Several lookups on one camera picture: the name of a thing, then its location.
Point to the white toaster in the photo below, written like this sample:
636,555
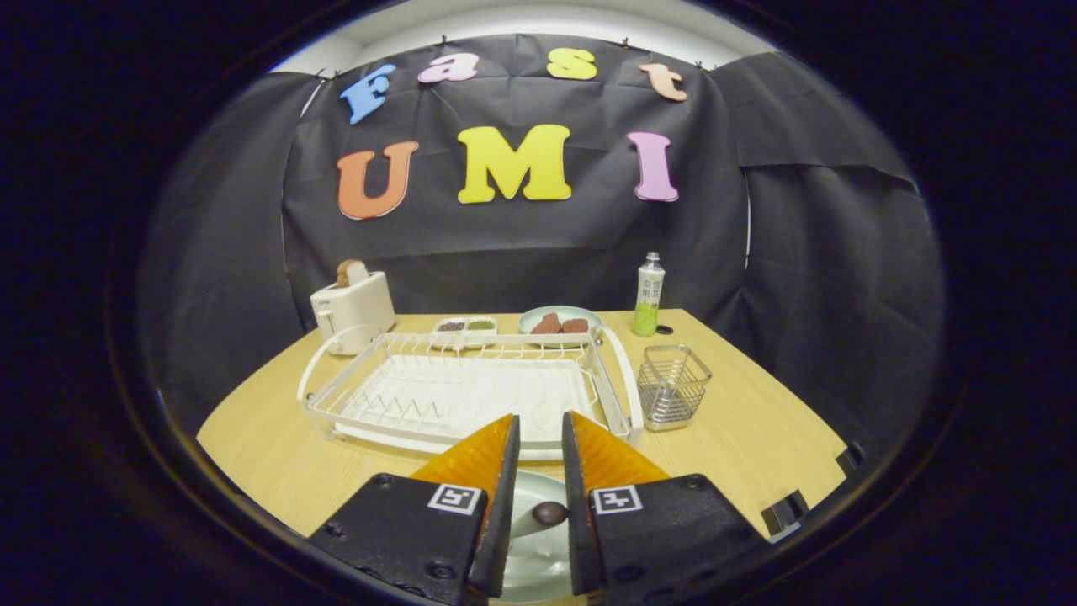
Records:
353,310

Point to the brown bread slice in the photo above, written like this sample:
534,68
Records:
349,273

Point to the green drink bottle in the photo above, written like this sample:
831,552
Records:
646,318

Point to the black backdrop cloth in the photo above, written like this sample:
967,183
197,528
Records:
522,244

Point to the pale green plate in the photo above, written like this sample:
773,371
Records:
538,566

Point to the white divided condiment dish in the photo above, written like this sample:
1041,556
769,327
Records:
465,325

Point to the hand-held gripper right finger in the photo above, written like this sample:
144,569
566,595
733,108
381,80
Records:
579,530

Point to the pale green serving dish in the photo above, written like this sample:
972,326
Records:
559,310

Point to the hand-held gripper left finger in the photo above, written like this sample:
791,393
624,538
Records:
502,522

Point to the black table clamp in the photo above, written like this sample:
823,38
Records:
851,459
784,513

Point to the brown meat piece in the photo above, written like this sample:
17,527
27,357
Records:
575,326
546,324

